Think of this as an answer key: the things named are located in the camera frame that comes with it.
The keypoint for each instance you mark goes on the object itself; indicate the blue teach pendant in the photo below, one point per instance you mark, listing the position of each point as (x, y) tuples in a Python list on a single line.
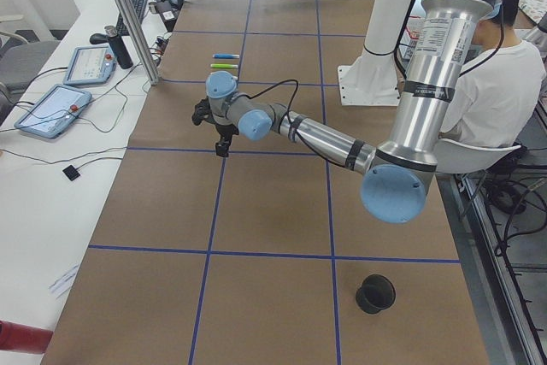
[(90, 65), (54, 112)]

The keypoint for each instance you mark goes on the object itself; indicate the white chair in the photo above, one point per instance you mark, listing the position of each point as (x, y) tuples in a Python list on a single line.
[(458, 158)]

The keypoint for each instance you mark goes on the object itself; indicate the person in white shirt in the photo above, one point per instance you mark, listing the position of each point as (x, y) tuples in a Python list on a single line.
[(497, 95)]

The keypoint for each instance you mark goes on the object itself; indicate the red fire extinguisher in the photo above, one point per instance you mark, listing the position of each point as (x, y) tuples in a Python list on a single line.
[(24, 339)]

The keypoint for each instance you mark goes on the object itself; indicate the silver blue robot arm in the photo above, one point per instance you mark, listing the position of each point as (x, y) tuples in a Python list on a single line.
[(397, 173)]

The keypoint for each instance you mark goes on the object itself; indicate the near blue teach pendant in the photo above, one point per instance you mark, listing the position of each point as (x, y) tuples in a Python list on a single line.
[(54, 112)]

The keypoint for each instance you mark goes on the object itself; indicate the black water bottle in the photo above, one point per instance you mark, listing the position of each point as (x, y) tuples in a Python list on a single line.
[(118, 47)]

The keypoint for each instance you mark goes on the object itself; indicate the black computer mouse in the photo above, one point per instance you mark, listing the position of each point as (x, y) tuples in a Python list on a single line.
[(98, 38)]

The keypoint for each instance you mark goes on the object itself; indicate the aluminium frame post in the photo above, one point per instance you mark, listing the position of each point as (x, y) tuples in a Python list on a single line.
[(137, 35)]

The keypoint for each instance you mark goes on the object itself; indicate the green highlighter pen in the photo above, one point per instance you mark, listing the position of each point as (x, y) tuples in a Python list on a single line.
[(227, 66)]

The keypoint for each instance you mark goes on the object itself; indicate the small black square device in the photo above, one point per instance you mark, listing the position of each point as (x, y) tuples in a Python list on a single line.
[(71, 172)]

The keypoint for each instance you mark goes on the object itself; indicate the near black mesh pen cup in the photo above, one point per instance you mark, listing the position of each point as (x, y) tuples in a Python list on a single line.
[(375, 294)]

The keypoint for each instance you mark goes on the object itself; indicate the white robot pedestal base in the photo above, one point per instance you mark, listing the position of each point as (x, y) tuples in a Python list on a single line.
[(371, 80)]

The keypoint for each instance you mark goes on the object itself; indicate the far blue teach pendant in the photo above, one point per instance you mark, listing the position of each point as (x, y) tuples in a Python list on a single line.
[(90, 65)]

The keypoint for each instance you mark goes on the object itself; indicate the blue highlighter pen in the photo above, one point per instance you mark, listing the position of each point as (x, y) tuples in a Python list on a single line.
[(226, 56)]

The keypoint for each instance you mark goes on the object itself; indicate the brown paper table cover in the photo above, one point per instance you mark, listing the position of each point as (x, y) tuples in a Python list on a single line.
[(256, 258)]

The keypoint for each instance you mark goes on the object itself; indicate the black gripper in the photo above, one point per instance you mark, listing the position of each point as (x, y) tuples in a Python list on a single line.
[(225, 131)]

